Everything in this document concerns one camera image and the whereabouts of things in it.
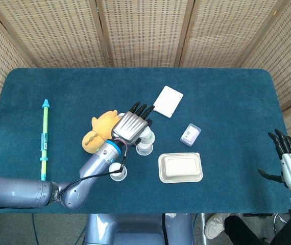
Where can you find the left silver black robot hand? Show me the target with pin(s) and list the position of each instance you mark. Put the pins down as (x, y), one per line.
(130, 126)

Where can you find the white cup green leaf print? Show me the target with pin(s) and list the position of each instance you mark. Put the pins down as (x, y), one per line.
(148, 137)

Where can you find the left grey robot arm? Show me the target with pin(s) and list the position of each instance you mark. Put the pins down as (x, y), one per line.
(33, 190)

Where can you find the yellow plush toy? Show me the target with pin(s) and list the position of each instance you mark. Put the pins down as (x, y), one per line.
(102, 130)

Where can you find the plain white paper cup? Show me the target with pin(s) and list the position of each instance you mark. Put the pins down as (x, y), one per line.
(116, 176)

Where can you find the green and teal plastic stick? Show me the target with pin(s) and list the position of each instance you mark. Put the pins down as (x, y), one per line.
(45, 127)

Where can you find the white flat box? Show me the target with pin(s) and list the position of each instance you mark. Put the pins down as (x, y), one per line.
(167, 101)

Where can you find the clear box purple contents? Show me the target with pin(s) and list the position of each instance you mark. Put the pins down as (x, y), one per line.
(190, 134)

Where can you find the beige pulp food container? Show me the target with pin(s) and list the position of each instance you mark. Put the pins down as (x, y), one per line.
(180, 167)

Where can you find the black trouser leg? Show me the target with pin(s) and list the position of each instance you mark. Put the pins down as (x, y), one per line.
(247, 232)

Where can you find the blue table mat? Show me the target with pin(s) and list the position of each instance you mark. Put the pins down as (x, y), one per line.
(212, 84)

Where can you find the woven bamboo folding screen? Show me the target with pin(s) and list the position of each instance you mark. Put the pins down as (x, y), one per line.
(145, 30)

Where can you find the white sneaker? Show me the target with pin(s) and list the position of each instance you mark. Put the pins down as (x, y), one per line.
(214, 227)

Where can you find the grey blue robot torso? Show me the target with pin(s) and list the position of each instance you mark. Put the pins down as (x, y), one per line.
(137, 229)

